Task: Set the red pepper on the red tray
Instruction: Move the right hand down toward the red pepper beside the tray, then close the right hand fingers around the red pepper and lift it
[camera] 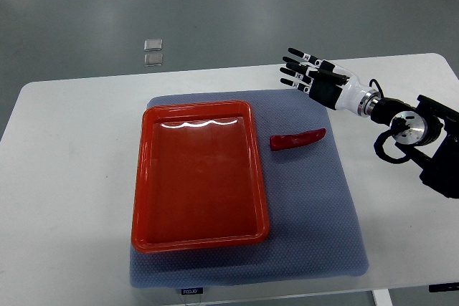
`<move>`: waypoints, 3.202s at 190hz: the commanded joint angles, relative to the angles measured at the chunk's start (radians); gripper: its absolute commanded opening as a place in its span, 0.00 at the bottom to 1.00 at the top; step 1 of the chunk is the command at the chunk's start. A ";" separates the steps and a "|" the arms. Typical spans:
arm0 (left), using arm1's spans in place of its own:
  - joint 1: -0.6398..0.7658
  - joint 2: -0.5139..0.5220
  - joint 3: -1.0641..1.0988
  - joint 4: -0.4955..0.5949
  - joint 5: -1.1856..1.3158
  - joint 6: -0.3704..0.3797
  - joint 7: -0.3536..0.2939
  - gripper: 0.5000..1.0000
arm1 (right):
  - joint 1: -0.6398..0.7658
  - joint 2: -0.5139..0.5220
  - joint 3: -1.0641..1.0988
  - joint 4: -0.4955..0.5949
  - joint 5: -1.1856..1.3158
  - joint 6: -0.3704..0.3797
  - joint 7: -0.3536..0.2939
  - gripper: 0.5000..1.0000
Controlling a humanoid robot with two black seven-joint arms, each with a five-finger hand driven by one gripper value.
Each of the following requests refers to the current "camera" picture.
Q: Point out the blue-grey mesh mat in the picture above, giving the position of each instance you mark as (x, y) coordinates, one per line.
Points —
(314, 229)

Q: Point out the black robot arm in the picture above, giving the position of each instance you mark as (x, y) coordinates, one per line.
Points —
(426, 134)

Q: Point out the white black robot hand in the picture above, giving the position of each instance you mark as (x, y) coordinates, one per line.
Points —
(327, 83)

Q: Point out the upper metal floor plate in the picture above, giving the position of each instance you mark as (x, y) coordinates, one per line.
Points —
(153, 45)

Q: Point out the black table control panel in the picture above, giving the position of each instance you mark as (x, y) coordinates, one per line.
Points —
(446, 287)

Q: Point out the black label tag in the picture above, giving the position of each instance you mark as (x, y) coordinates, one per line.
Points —
(192, 291)

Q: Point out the red plastic tray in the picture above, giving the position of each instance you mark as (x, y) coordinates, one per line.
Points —
(199, 180)

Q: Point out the red pepper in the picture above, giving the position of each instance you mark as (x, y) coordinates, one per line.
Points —
(289, 141)

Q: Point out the white table leg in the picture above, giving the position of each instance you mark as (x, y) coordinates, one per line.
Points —
(382, 297)

